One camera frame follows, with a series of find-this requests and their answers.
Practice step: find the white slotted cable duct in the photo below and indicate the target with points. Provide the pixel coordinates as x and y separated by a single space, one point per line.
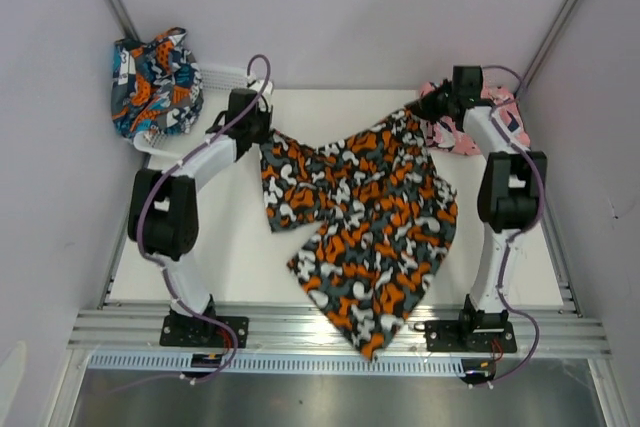
412 366

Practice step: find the right aluminium frame post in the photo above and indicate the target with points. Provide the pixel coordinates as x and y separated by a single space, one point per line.
560 22

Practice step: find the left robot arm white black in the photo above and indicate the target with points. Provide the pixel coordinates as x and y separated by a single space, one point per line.
163 219

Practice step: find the aluminium mounting rail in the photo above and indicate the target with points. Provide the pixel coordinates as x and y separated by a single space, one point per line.
302 329

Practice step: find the orange camouflage shorts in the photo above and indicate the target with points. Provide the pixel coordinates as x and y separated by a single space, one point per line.
385 222

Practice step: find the white plastic basket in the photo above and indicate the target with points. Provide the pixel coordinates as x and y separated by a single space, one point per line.
213 78

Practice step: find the blue orange patterned shorts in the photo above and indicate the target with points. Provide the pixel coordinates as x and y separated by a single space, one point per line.
154 85

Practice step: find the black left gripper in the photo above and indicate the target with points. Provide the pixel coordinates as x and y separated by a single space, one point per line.
264 111

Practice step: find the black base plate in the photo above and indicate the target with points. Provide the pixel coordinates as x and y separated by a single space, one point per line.
448 336
183 331

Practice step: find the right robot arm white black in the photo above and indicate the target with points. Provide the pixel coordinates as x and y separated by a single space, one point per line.
510 203

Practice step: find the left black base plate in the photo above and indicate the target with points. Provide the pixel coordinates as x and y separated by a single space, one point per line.
183 331

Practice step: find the pink shark print shorts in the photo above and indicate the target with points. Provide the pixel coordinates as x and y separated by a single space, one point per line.
485 129

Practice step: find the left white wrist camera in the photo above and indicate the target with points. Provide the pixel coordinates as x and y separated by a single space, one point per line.
263 86

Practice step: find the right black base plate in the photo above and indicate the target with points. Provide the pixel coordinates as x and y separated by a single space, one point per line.
448 336

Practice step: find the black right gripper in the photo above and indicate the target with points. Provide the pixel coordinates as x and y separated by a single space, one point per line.
422 108

